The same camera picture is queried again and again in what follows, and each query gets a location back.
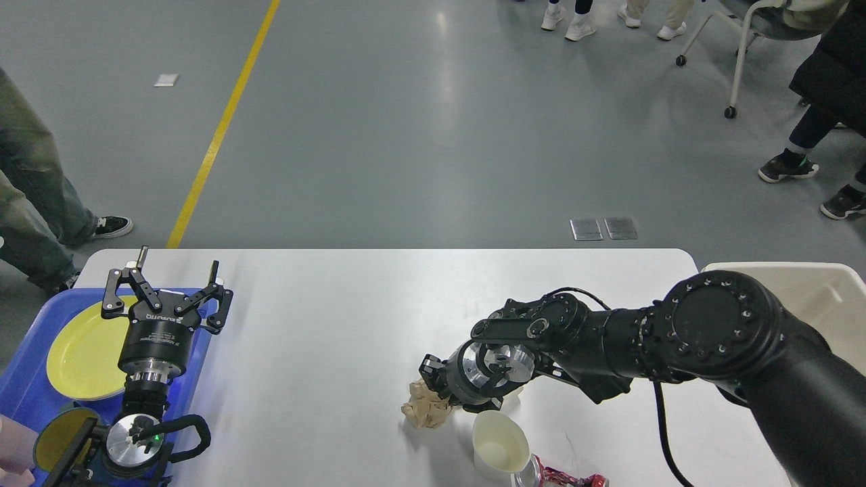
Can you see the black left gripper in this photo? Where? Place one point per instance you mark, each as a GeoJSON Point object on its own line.
{"type": "Point", "coordinates": [159, 341]}

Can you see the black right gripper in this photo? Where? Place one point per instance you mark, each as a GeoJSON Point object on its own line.
{"type": "Point", "coordinates": [478, 375]}

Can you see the brown paper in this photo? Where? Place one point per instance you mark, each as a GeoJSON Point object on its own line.
{"type": "Point", "coordinates": [424, 408]}

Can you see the yellow plate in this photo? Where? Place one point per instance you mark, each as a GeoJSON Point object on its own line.
{"type": "Point", "coordinates": [88, 346]}

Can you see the pink mug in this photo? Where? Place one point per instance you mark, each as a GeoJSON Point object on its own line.
{"type": "Point", "coordinates": [17, 447]}

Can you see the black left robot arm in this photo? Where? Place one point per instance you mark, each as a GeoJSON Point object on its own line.
{"type": "Point", "coordinates": [77, 448]}

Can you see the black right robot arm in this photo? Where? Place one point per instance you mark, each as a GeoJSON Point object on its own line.
{"type": "Point", "coordinates": [720, 326]}

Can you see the lying white paper cup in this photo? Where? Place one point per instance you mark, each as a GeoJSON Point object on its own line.
{"type": "Point", "coordinates": [511, 400]}

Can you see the upright white paper cup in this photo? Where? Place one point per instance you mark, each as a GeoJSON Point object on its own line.
{"type": "Point", "coordinates": [500, 447]}

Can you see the blue plastic tray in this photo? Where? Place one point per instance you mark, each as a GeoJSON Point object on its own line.
{"type": "Point", "coordinates": [28, 398]}

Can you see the person in jeans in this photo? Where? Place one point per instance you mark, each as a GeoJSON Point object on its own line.
{"type": "Point", "coordinates": [41, 213]}

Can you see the left floor socket plate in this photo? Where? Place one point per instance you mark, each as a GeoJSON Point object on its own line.
{"type": "Point", "coordinates": [586, 229]}

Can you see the floor socket plate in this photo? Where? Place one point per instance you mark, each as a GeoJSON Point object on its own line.
{"type": "Point", "coordinates": [621, 228]}
{"type": "Point", "coordinates": [586, 229]}

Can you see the right floor socket plate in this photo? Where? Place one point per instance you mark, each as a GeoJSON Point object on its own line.
{"type": "Point", "coordinates": [621, 228]}

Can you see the white paper on floor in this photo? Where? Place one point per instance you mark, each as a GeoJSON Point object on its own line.
{"type": "Point", "coordinates": [167, 80]}

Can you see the beige plastic bin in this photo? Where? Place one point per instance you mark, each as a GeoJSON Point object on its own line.
{"type": "Point", "coordinates": [828, 296]}

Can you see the person in black coat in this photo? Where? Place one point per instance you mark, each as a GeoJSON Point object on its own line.
{"type": "Point", "coordinates": [832, 80]}

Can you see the office chair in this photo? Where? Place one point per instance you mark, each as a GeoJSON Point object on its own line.
{"type": "Point", "coordinates": [775, 20]}

